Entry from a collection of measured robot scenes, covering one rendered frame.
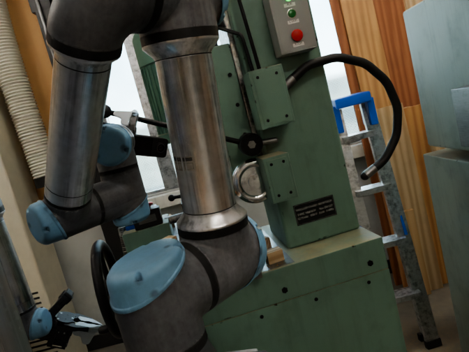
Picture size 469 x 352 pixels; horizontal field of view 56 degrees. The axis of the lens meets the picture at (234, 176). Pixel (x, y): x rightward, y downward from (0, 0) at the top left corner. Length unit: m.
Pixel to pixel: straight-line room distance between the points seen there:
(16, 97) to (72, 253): 0.97
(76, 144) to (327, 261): 0.75
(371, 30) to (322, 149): 1.51
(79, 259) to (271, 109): 2.03
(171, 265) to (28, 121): 2.14
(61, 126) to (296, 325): 0.81
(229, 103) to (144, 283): 0.74
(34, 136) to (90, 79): 2.06
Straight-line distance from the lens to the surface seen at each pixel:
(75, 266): 2.94
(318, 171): 1.26
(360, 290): 1.26
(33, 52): 2.87
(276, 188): 1.13
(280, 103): 1.14
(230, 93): 1.24
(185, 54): 0.65
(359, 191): 2.00
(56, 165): 0.71
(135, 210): 0.85
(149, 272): 0.60
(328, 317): 1.25
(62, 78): 0.64
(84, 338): 1.45
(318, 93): 1.26
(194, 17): 0.64
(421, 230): 2.63
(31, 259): 2.68
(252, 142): 1.15
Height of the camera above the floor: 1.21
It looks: 8 degrees down
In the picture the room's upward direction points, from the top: 15 degrees counter-clockwise
